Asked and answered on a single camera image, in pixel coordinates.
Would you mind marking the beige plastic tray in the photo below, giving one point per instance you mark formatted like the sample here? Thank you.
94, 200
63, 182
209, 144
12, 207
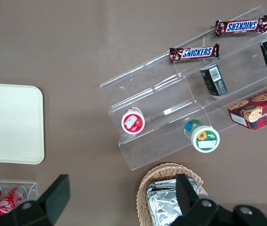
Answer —
11, 122

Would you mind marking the green sunflower lidded cup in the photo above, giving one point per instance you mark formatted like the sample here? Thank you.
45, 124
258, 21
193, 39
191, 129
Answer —
204, 139

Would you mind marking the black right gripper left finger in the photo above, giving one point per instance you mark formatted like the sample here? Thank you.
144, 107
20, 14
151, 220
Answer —
53, 197

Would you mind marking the Snickers chocolate bar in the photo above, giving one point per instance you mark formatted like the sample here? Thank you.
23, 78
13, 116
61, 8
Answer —
241, 26
195, 53

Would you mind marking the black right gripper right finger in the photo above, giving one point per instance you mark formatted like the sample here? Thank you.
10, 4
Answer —
187, 195

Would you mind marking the dark green box with barcode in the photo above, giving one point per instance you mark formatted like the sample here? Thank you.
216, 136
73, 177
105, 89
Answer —
214, 81

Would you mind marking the foil-wrapped sandwich packet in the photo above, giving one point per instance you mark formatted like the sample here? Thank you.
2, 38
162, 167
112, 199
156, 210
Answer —
162, 208
157, 184

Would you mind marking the red tartan cookie box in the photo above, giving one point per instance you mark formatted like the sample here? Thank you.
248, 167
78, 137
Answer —
262, 108

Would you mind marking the red lidded yogurt cup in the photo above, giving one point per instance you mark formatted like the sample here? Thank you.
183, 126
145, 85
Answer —
132, 121

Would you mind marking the tan wicker basket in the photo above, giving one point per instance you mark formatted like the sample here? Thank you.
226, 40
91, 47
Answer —
144, 188

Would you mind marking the clear acrylic bottle rack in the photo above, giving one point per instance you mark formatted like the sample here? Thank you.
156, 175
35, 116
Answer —
33, 188

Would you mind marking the clear acrylic stepped shelf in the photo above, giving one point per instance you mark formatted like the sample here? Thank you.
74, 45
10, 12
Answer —
152, 89

